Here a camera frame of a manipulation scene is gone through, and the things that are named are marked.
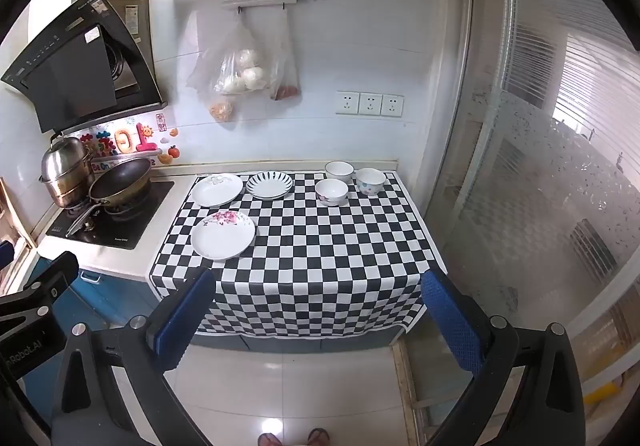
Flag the black and white checkered tablecloth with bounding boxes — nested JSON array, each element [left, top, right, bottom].
[[147, 171, 448, 342]]

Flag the white plate with black stripes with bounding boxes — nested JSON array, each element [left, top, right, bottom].
[[245, 171, 294, 200]]

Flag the black range hood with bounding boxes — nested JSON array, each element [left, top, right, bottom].
[[0, 0, 168, 134]]

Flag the dark frying pan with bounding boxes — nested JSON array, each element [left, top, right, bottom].
[[65, 157, 153, 237]]

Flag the white plate with green print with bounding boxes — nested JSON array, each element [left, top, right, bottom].
[[191, 173, 244, 207]]

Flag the plastic bag of white buns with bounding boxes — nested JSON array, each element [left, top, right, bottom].
[[187, 12, 273, 97]]

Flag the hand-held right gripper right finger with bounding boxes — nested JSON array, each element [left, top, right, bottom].
[[420, 269, 586, 446]]

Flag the plastic bag with red contents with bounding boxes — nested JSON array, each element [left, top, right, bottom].
[[270, 9, 302, 102]]

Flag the colourful wall stickers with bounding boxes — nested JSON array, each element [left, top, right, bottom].
[[80, 112, 181, 173]]

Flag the blue base cabinet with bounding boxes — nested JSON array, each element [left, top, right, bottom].
[[22, 253, 166, 427]]

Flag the black glass gas cooktop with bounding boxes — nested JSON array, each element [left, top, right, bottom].
[[46, 180, 175, 250]]

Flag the white plate with pink flowers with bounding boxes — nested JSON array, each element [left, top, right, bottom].
[[190, 209, 256, 260]]

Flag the steel steamer pot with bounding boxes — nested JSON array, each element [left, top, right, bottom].
[[40, 136, 96, 208]]

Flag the frosted glass sliding door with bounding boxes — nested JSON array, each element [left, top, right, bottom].
[[435, 0, 640, 377]]

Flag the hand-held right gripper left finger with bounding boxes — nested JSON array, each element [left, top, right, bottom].
[[50, 265, 217, 446]]

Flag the white bowl with coloured dots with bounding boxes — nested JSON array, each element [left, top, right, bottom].
[[355, 168, 387, 197]]

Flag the plastic bag with orange contents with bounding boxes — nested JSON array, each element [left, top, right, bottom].
[[209, 94, 235, 123]]

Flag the wooden cutting board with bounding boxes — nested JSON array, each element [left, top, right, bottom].
[[0, 176, 38, 252]]

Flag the white bowl with pink flowers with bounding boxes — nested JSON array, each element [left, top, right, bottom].
[[315, 179, 349, 206]]

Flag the white bowl with dark rim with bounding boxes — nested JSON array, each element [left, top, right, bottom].
[[325, 161, 355, 183]]

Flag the wall hook rail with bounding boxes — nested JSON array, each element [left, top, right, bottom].
[[221, 0, 323, 11]]

